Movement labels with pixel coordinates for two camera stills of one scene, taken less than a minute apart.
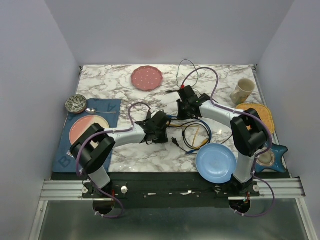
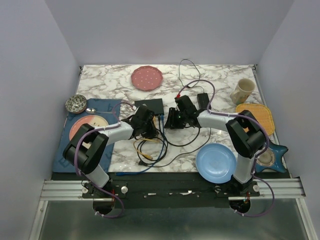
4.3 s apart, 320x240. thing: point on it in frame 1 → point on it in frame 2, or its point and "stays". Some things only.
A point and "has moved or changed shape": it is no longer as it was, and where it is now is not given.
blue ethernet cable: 168,116 has moved or changed shape
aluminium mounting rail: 272,189 stays
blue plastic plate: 215,163 stays
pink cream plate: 83,123 stays
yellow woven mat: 263,113 stays
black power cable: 173,140 → 195,85
